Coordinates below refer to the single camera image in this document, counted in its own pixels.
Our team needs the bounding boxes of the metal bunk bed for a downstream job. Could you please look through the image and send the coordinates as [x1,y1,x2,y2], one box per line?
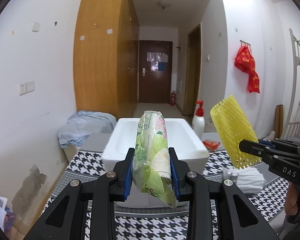
[283,29,300,140]

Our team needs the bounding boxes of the red snack packet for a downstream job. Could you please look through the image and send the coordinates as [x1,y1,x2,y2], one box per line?
[203,139,221,151]

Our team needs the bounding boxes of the papers and boxes pile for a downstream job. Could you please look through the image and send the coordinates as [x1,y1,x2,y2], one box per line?
[0,196,15,238]

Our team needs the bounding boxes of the person right hand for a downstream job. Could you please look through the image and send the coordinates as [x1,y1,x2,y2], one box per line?
[285,182,298,216]

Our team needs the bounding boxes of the wooden boards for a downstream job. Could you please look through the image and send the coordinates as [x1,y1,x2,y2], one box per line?
[274,105,283,138]

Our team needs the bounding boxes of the white towel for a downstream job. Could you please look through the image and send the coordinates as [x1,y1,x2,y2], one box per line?
[222,167,265,194]

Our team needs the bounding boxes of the light blue cloth pile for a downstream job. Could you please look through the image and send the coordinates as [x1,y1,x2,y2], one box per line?
[58,111,117,148]

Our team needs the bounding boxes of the ceiling lamp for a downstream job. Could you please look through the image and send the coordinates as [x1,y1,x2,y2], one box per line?
[157,0,172,10]

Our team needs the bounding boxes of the white foam box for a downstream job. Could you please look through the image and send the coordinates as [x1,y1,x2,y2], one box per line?
[102,112,210,208]

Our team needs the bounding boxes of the dark brown entrance door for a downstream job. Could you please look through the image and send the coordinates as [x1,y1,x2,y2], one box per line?
[139,40,173,103]

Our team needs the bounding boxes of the red fire extinguisher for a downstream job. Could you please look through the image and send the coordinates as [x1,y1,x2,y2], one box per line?
[170,91,177,106]

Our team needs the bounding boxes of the red plastic bag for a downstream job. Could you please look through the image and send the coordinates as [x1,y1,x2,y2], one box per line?
[234,45,260,94]

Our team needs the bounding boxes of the green tissue pack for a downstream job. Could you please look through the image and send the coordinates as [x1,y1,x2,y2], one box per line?
[132,111,177,208]

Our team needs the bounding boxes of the wooden wardrobe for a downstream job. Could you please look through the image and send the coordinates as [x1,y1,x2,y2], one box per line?
[74,0,139,119]

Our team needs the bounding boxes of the yellow foam net sleeve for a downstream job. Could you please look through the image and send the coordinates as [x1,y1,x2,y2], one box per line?
[210,95,261,169]

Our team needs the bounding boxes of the wall hook rack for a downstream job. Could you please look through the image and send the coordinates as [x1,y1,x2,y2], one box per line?
[240,40,251,47]

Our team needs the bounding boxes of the white wall switch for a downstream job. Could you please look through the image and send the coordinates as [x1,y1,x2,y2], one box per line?
[18,81,35,95]

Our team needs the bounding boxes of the white pump lotion bottle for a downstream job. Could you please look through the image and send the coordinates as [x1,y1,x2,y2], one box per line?
[192,100,205,139]

